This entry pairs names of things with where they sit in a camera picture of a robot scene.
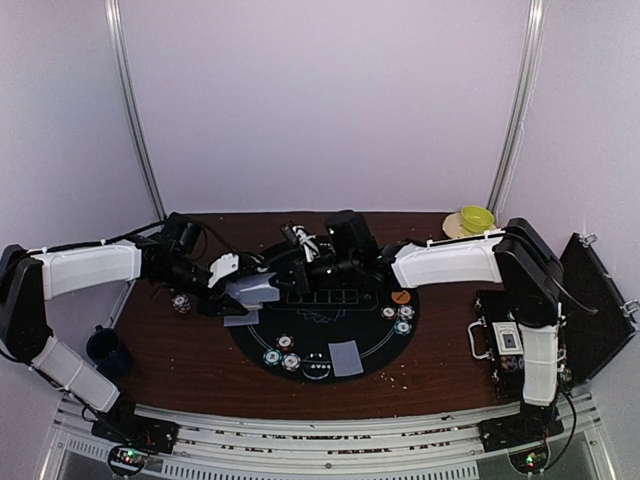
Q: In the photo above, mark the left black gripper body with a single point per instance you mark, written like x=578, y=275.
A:
x=210, y=303

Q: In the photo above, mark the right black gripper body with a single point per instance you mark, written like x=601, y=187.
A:
x=315, y=281

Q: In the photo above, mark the red white poker chip stack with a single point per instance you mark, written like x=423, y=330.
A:
x=181, y=304

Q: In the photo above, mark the grey card deck box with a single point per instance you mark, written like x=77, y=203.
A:
x=253, y=290

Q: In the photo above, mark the green chip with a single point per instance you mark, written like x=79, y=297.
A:
x=272, y=357

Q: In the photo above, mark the face down card front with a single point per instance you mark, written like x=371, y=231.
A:
x=345, y=359

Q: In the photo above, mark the face down card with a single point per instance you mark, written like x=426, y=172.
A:
x=345, y=359
x=249, y=319

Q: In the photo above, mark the orange big blind button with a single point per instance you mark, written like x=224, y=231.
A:
x=401, y=297

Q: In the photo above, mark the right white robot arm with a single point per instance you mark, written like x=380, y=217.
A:
x=515, y=257

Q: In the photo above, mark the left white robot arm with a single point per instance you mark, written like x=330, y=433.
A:
x=30, y=278

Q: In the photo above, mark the round black poker mat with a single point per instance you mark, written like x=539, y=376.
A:
x=351, y=310

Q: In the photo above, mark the dark blue mug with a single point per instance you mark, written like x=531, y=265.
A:
x=109, y=353

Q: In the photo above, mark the beige plate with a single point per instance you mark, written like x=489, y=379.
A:
x=452, y=227

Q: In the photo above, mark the green plastic bowl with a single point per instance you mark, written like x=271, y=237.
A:
x=476, y=219

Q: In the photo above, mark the playing card deck in case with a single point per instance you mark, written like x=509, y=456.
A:
x=507, y=338

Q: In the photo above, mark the poker chips row in case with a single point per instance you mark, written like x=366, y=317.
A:
x=512, y=370

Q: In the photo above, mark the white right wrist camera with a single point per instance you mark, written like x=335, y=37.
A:
x=298, y=237

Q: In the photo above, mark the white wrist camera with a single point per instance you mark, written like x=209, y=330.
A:
x=298, y=237
x=227, y=264

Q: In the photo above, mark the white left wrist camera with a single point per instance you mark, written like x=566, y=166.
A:
x=227, y=264

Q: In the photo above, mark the aluminium front rail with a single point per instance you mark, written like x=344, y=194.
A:
x=437, y=446

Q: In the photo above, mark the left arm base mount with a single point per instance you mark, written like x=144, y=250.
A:
x=122, y=425

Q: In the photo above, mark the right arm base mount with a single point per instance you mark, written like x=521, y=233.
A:
x=532, y=424

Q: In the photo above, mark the left aluminium frame post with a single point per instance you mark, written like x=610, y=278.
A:
x=118, y=41

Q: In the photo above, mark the aluminium frame post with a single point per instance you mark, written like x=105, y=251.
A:
x=530, y=55
x=118, y=41

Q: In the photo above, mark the right aluminium frame post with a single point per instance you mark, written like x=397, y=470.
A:
x=530, y=55

